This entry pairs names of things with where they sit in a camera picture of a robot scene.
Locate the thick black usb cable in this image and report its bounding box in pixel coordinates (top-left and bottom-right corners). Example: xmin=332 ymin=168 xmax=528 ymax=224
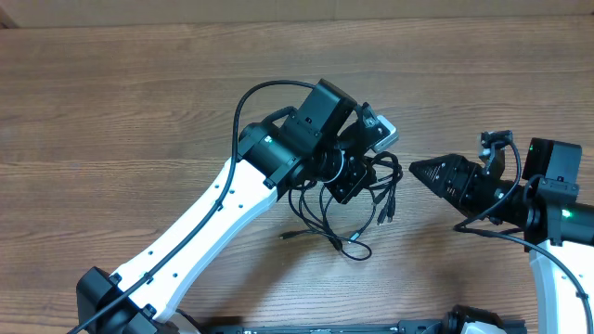
xmin=366 ymin=150 xmax=404 ymax=226

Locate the thin black cable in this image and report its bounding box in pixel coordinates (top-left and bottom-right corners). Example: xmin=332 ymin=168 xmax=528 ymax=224
xmin=279 ymin=178 xmax=378 ymax=262

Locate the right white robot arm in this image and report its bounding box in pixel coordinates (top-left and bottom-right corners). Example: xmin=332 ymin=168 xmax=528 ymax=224
xmin=409 ymin=131 xmax=593 ymax=333

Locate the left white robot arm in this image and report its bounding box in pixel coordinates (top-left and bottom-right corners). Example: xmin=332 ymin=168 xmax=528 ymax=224
xmin=76 ymin=80 xmax=398 ymax=333

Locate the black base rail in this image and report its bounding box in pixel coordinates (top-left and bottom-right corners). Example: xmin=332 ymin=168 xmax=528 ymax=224
xmin=175 ymin=304 xmax=528 ymax=334

